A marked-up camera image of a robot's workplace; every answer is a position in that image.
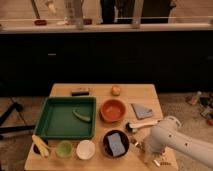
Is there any black chair base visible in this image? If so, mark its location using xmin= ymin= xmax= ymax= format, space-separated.
xmin=0 ymin=97 xmax=35 ymax=140

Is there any white small bowl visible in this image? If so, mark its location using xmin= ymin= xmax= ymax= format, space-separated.
xmin=76 ymin=140 xmax=95 ymax=160

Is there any dark purple eggplant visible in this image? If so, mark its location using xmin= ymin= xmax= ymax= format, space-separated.
xmin=33 ymin=140 xmax=48 ymax=155

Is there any yellow corn cob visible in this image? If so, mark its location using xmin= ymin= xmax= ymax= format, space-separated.
xmin=32 ymin=135 xmax=50 ymax=157

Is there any red orange bowl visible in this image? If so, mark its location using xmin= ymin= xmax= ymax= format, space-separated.
xmin=99 ymin=99 xmax=126 ymax=123

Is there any green plastic tray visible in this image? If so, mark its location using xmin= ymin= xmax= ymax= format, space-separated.
xmin=34 ymin=97 xmax=96 ymax=140

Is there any blue sponge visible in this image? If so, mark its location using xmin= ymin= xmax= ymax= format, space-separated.
xmin=107 ymin=133 xmax=125 ymax=157

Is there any small orange fruit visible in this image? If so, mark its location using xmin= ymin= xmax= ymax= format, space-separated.
xmin=111 ymin=85 xmax=121 ymax=96

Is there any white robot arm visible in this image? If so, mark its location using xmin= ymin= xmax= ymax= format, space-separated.
xmin=144 ymin=116 xmax=213 ymax=169

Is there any dark bowl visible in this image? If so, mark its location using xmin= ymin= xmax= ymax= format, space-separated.
xmin=102 ymin=130 xmax=129 ymax=158

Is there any grey blue folded cloth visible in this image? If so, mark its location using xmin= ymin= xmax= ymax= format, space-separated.
xmin=131 ymin=103 xmax=153 ymax=120

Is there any green small cup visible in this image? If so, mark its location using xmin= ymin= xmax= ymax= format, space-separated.
xmin=55 ymin=140 xmax=72 ymax=158

